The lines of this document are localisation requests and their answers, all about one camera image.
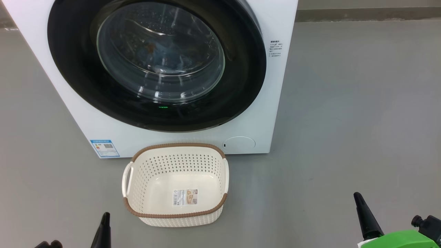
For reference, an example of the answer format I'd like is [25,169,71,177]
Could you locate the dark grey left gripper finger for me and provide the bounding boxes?
[90,212,112,248]
[34,240,63,248]

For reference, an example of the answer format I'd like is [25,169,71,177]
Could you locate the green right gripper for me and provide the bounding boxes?
[353,192,441,248]

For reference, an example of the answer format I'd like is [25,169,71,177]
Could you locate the round black glass washer door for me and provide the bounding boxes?
[47,0,267,133]

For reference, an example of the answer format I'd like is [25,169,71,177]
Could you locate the blue garment with cream part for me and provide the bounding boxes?
[134,34,166,66]

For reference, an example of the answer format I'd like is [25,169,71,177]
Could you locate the white front-loading washing machine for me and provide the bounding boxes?
[3,0,299,159]

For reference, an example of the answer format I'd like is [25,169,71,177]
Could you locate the cream perforated laundry basket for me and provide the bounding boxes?
[121,142,230,228]

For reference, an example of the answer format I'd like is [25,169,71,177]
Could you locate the blue energy label sticker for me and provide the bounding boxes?
[90,139,121,158]

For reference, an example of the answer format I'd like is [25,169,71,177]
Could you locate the white basket barcode sticker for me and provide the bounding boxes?
[172,188,199,206]

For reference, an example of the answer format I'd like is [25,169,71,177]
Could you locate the round white filter cover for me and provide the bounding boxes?
[222,136,256,154]

